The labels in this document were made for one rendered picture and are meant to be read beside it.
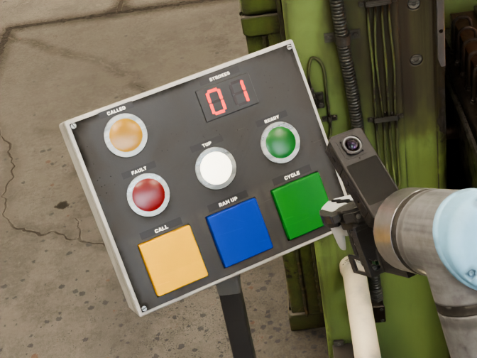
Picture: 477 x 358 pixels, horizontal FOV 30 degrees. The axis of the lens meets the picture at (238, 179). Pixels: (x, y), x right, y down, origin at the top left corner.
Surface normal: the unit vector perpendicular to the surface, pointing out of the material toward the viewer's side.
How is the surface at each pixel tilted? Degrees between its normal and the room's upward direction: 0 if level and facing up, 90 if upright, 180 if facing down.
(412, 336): 90
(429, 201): 35
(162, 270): 60
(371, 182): 31
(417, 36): 90
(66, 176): 0
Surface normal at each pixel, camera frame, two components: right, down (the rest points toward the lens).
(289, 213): 0.29, 0.01
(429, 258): -0.90, 0.33
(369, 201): 0.11, -0.46
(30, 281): -0.15, -0.80
